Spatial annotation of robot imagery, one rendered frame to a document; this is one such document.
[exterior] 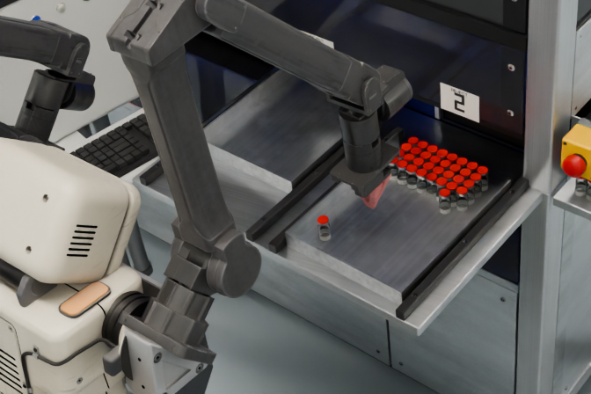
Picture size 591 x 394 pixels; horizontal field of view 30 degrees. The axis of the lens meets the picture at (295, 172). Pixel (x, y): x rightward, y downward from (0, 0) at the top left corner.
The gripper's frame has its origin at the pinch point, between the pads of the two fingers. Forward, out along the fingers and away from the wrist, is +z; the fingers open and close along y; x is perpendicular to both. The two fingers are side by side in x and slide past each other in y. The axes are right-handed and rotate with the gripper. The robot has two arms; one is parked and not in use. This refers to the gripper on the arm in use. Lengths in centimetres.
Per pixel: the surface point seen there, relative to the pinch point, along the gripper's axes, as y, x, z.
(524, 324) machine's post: 34, -7, 61
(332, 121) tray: 31, 36, 22
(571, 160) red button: 33.7, -17.0, 9.1
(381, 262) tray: 4.8, 3.8, 20.8
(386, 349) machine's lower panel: 33, 32, 95
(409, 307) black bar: -2.1, -7.5, 18.9
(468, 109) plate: 36.3, 5.9, 9.2
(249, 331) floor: 25, 75, 109
